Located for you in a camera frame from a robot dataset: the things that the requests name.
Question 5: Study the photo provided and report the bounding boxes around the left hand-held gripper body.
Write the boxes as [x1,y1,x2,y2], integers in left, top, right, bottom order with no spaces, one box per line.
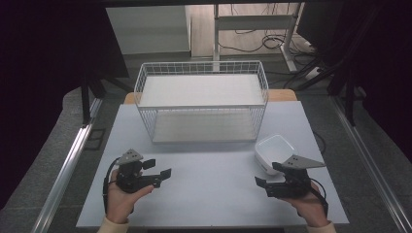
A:
[115,149,162,194]

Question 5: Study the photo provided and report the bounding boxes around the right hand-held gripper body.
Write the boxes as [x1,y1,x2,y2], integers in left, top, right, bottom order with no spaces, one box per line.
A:
[263,154,326,199]

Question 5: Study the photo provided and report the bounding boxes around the white bowl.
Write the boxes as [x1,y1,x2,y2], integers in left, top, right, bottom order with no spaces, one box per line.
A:
[254,134,299,176]

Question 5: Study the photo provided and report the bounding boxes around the white wire rack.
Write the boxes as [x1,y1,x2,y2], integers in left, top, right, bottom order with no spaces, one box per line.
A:
[133,60,270,145]

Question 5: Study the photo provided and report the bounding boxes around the person's right hand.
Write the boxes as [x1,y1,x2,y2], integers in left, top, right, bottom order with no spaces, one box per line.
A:
[278,181,330,228]

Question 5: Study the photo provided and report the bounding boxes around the person's left hand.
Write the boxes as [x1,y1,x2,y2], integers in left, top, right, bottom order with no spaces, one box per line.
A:
[105,169,155,224]

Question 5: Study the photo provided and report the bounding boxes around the black metal stand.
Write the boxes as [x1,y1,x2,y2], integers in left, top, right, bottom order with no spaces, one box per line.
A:
[326,64,368,127]
[80,66,134,128]

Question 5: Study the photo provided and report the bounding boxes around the white power strip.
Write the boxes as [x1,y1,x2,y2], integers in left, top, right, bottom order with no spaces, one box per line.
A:
[304,66,326,82]

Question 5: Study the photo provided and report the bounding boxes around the white cabinet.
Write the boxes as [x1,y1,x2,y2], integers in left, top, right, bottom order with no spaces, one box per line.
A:
[105,5,192,56]

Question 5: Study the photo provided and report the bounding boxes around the dark curtain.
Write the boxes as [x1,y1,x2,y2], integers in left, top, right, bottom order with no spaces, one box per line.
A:
[295,0,412,163]
[0,0,130,210]

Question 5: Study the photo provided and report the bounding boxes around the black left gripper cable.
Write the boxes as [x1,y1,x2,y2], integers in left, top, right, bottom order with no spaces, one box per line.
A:
[102,157,121,215]

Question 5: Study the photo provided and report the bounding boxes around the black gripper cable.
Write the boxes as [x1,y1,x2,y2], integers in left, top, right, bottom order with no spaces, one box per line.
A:
[310,177,330,216]
[102,157,121,215]

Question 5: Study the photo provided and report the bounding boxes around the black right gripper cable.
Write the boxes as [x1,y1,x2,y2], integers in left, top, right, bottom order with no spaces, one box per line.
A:
[310,177,330,216]

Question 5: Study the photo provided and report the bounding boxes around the aluminium rail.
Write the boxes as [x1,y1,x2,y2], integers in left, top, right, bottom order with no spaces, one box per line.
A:
[30,96,104,233]
[329,96,412,233]

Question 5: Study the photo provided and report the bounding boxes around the black floor cables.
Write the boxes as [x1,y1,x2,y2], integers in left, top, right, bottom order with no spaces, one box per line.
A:
[217,3,325,90]

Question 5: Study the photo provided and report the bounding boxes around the white desk frame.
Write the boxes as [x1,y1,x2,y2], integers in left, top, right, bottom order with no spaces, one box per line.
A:
[213,3,306,73]

